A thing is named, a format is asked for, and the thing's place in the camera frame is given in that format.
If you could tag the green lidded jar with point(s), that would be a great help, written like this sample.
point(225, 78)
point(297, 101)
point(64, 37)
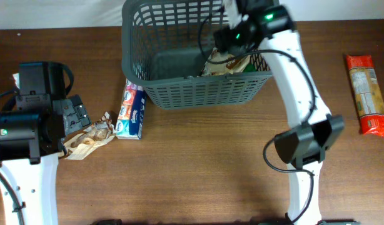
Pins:
point(249, 68)

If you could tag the red orange pasta package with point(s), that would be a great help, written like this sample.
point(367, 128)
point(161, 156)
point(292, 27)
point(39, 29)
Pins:
point(367, 95)

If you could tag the beige bread bun package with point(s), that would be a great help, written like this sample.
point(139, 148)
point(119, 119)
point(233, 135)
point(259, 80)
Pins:
point(234, 66)

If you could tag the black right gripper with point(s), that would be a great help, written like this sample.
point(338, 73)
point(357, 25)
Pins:
point(226, 40)

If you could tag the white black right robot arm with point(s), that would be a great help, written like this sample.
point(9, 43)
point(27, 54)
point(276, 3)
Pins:
point(259, 27)

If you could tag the brown beige snack bag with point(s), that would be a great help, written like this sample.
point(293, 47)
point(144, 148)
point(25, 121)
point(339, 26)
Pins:
point(96, 135)

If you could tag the grey plastic mesh basket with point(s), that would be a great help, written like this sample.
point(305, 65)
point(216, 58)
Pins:
point(164, 48)

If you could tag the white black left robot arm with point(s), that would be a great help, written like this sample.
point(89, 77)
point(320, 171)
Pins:
point(33, 126)

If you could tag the Kleenex tissue pack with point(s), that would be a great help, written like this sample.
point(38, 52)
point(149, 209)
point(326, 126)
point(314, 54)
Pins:
point(131, 115)

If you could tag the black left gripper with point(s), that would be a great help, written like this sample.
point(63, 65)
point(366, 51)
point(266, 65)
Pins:
point(76, 109)

